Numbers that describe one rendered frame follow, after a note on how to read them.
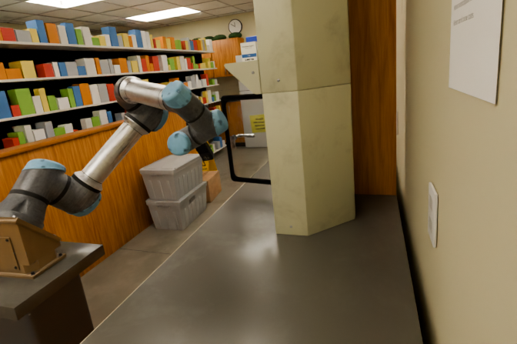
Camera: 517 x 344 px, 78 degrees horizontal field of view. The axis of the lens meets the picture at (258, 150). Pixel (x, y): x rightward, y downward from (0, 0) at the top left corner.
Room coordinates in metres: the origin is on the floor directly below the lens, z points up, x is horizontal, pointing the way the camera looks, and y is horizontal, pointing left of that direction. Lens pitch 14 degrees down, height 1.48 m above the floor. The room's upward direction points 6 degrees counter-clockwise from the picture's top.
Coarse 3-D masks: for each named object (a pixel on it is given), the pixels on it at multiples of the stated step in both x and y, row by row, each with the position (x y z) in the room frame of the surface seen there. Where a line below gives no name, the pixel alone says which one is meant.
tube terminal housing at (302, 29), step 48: (288, 0) 0.95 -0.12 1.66; (336, 0) 1.02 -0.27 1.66; (288, 48) 0.96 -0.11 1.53; (336, 48) 1.01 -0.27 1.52; (288, 96) 0.96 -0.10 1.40; (336, 96) 1.01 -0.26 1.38; (288, 144) 0.97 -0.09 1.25; (336, 144) 1.01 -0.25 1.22; (288, 192) 0.97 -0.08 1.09; (336, 192) 1.00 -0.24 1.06
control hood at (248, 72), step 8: (232, 64) 1.02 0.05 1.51; (240, 64) 1.01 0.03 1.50; (248, 64) 1.00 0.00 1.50; (256, 64) 0.99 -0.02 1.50; (232, 72) 1.02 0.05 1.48; (240, 72) 1.01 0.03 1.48; (248, 72) 1.00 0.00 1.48; (256, 72) 0.99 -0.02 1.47; (240, 80) 1.01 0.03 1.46; (248, 80) 1.00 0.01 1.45; (256, 80) 0.99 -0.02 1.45; (248, 88) 1.00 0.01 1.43; (256, 88) 0.99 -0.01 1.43
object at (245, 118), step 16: (240, 112) 1.39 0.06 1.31; (256, 112) 1.35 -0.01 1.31; (240, 128) 1.40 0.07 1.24; (256, 128) 1.35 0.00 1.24; (240, 144) 1.40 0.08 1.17; (256, 144) 1.36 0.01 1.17; (240, 160) 1.41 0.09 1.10; (256, 160) 1.36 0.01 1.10; (240, 176) 1.41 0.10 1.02; (256, 176) 1.37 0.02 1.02
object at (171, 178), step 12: (168, 156) 3.51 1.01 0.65; (180, 156) 3.45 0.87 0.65; (192, 156) 3.39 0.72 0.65; (144, 168) 3.12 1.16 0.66; (156, 168) 3.07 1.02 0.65; (168, 168) 3.02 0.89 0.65; (180, 168) 3.04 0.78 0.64; (192, 168) 3.28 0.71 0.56; (144, 180) 3.07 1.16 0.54; (156, 180) 3.02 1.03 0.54; (168, 180) 2.97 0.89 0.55; (180, 180) 3.04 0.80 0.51; (192, 180) 3.26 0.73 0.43; (156, 192) 3.04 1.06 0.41; (168, 192) 2.99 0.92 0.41; (180, 192) 3.03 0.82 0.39
